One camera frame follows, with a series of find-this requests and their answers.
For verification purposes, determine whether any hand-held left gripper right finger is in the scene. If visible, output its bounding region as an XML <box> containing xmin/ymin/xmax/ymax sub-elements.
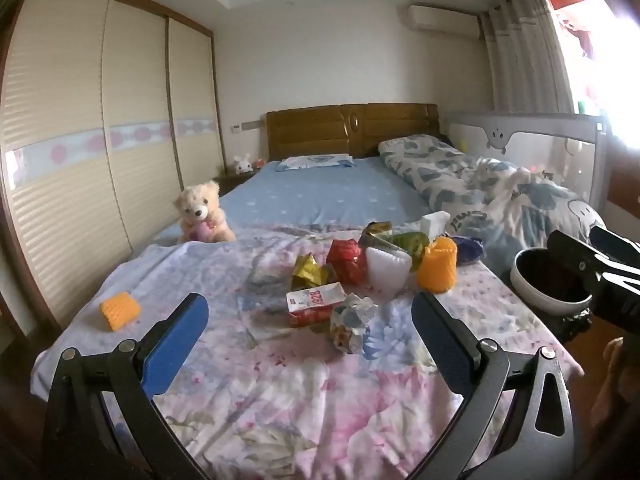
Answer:
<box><xmin>410</xmin><ymin>291</ymin><xmax>576</xmax><ymax>480</ymax></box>

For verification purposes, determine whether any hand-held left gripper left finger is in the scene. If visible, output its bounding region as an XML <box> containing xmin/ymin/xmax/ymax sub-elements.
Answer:
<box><xmin>41</xmin><ymin>292</ymin><xmax>211</xmax><ymax>480</ymax></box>

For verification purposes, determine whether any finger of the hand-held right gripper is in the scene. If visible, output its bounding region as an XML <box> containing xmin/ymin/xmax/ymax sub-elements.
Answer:
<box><xmin>546</xmin><ymin>230</ymin><xmax>626</xmax><ymax>311</ymax></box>
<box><xmin>589</xmin><ymin>225</ymin><xmax>640</xmax><ymax>266</ymax></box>

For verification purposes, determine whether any white trash bin black liner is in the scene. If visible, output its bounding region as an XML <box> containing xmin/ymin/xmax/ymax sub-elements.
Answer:
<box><xmin>510</xmin><ymin>247</ymin><xmax>598</xmax><ymax>343</ymax></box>

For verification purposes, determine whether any large orange foam net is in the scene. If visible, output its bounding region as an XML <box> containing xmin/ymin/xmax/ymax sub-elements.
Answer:
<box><xmin>417</xmin><ymin>236</ymin><xmax>458</xmax><ymax>293</ymax></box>

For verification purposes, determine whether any floral paper pack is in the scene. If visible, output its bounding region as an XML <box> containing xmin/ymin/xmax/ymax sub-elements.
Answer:
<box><xmin>330</xmin><ymin>294</ymin><xmax>379</xmax><ymax>356</ymax></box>

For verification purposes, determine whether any dark blue plastic bag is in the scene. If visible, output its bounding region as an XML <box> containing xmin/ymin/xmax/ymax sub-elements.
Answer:
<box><xmin>447</xmin><ymin>235</ymin><xmax>485</xmax><ymax>266</ymax></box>

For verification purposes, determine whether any green snack wrapper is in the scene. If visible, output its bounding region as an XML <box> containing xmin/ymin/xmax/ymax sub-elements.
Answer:
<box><xmin>392</xmin><ymin>231</ymin><xmax>431</xmax><ymax>273</ymax></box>

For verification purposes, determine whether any red snack wrapper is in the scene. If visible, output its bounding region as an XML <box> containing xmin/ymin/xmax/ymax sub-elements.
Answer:
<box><xmin>326</xmin><ymin>239</ymin><xmax>368</xmax><ymax>286</ymax></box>

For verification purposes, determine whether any gold and green wrapper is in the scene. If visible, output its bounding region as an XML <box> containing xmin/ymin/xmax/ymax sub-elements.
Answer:
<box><xmin>361</xmin><ymin>221</ymin><xmax>396</xmax><ymax>250</ymax></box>

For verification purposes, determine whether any red and white carton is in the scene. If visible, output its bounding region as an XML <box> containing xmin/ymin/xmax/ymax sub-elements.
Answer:
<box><xmin>286</xmin><ymin>282</ymin><xmax>347</xmax><ymax>328</ymax></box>

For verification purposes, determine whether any gold snack wrapper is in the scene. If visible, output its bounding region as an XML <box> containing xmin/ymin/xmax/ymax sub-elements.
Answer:
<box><xmin>291</xmin><ymin>252</ymin><xmax>332</xmax><ymax>291</ymax></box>

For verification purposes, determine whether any person's right hand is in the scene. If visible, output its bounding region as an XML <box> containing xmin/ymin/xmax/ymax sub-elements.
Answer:
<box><xmin>600</xmin><ymin>337</ymin><xmax>640</xmax><ymax>426</ymax></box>

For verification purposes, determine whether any small orange foam net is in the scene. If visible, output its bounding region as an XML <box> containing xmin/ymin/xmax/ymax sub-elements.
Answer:
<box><xmin>99</xmin><ymin>292</ymin><xmax>141</xmax><ymax>332</ymax></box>

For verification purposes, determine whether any wooden window cabinet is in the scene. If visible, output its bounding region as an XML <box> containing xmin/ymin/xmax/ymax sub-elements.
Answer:
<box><xmin>597</xmin><ymin>135</ymin><xmax>640</xmax><ymax>221</ymax></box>

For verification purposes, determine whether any blue patterned white quilt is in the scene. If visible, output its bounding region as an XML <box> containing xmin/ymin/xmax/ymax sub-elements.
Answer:
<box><xmin>377</xmin><ymin>134</ymin><xmax>608</xmax><ymax>271</ymax></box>

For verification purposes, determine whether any floral pink blanket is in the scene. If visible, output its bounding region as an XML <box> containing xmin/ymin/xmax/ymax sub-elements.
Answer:
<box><xmin>30</xmin><ymin>222</ymin><xmax>586</xmax><ymax>480</ymax></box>

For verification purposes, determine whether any beige teddy bear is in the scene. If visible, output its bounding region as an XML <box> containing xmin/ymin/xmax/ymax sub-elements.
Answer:
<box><xmin>172</xmin><ymin>180</ymin><xmax>237</xmax><ymax>245</ymax></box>

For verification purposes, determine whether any wooden nightstand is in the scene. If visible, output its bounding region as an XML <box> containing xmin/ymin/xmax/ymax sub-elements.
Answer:
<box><xmin>212</xmin><ymin>170</ymin><xmax>258</xmax><ymax>196</ymax></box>

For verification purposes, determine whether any blue dotted bed sheet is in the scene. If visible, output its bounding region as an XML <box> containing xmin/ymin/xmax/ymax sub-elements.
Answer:
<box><xmin>150</xmin><ymin>156</ymin><xmax>433</xmax><ymax>246</ymax></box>

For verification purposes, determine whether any blue and white pillow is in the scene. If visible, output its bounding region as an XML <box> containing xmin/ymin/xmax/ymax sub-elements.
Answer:
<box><xmin>276</xmin><ymin>154</ymin><xmax>356</xmax><ymax>172</ymax></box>

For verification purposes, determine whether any wooden headboard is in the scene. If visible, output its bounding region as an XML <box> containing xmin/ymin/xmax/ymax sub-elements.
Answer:
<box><xmin>265</xmin><ymin>103</ymin><xmax>441</xmax><ymax>163</ymax></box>

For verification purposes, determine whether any cream sliding door wardrobe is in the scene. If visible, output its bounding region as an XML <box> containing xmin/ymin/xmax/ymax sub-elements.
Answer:
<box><xmin>0</xmin><ymin>0</ymin><xmax>221</xmax><ymax>331</ymax></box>

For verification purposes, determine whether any white air conditioner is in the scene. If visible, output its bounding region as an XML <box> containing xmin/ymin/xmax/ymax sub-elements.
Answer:
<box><xmin>397</xmin><ymin>4</ymin><xmax>481</xmax><ymax>41</ymax></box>

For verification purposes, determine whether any grey bed guard rail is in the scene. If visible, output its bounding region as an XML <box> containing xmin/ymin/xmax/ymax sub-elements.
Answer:
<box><xmin>445</xmin><ymin>110</ymin><xmax>613</xmax><ymax>231</ymax></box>

